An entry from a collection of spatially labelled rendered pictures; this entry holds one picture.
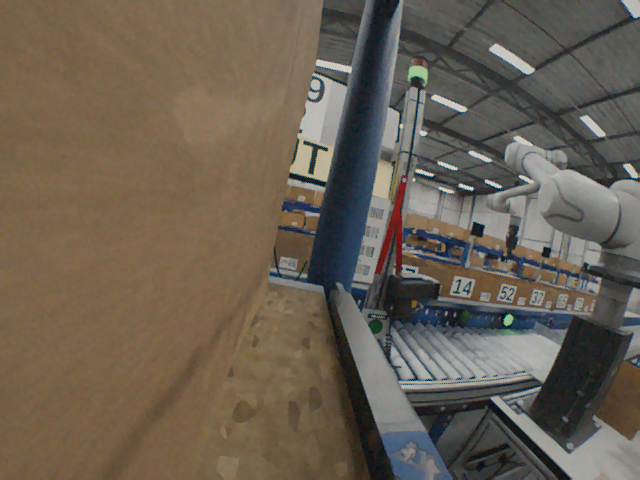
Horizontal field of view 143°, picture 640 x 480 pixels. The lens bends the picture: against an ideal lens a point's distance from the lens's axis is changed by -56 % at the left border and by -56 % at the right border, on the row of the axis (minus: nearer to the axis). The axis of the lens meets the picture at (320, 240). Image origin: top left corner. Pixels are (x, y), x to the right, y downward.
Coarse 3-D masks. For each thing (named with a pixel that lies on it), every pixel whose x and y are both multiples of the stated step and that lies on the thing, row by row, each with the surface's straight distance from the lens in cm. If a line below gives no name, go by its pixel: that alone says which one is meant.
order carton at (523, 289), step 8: (488, 272) 200; (504, 280) 172; (512, 280) 209; (496, 288) 168; (520, 288) 187; (528, 288) 194; (496, 296) 171; (520, 296) 190; (528, 296) 197; (504, 304) 179; (512, 304) 186
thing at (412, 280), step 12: (396, 276) 56; (408, 276) 56; (420, 276) 59; (396, 288) 54; (408, 288) 55; (420, 288) 56; (432, 288) 58; (396, 300) 57; (408, 300) 58; (396, 312) 58; (408, 312) 59
